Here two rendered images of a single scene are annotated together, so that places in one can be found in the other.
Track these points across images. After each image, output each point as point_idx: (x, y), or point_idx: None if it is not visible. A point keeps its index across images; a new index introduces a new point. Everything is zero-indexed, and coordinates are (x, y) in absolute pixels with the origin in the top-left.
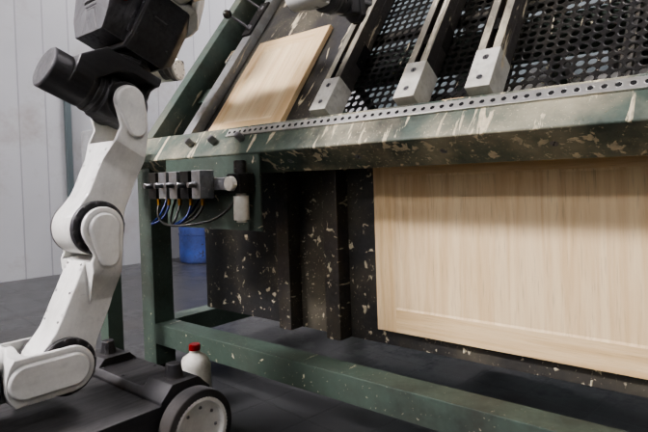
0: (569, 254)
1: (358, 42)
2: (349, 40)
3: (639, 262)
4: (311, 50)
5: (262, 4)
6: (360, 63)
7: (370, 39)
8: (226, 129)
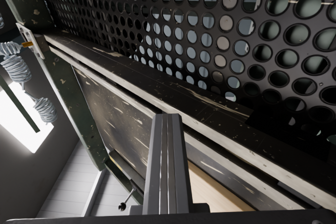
0: None
1: (254, 146)
2: (231, 159)
3: None
4: (200, 184)
5: (131, 184)
6: (309, 144)
7: (224, 107)
8: None
